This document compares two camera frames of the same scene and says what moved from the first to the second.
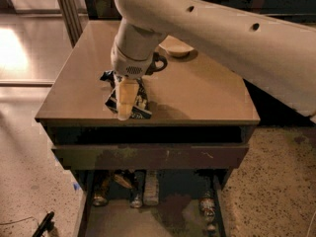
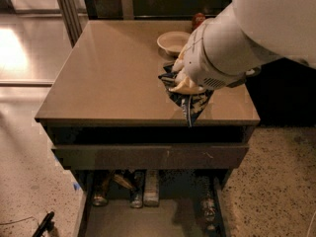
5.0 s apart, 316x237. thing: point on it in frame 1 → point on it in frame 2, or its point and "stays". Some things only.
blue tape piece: (76, 186) stays
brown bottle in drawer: (102, 184) stays
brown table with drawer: (158, 176) stays
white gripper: (128, 65) → (195, 57)
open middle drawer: (153, 202) stays
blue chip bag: (141, 108) → (192, 104)
